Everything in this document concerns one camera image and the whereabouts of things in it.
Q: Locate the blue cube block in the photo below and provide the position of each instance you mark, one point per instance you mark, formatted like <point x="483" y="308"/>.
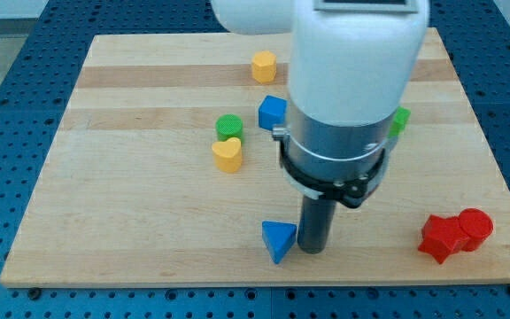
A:
<point x="271" y="111"/>

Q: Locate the green block behind arm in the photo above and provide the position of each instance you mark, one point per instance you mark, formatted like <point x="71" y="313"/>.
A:
<point x="400" y="120"/>

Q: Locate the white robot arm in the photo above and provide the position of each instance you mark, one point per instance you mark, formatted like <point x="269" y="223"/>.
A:
<point x="349" y="64"/>

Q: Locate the blue triangle block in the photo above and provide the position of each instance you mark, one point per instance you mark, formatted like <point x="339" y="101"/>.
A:
<point x="278" y="237"/>

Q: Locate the yellow heart block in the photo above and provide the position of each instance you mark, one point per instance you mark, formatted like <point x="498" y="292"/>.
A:
<point x="228" y="155"/>

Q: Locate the green cylinder block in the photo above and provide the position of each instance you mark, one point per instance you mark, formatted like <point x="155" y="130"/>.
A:
<point x="228" y="126"/>

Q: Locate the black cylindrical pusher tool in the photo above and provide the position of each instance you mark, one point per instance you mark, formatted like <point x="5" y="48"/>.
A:
<point x="315" y="220"/>

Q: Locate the wooden board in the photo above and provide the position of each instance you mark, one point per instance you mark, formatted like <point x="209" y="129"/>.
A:
<point x="129" y="195"/>

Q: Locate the yellow hexagon block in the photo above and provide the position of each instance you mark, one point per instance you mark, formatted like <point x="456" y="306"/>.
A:
<point x="263" y="66"/>

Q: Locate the red star block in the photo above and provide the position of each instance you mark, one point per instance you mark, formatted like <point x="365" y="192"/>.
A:
<point x="442" y="237"/>

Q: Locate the red cylinder block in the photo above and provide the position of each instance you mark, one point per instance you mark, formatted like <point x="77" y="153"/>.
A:
<point x="477" y="225"/>

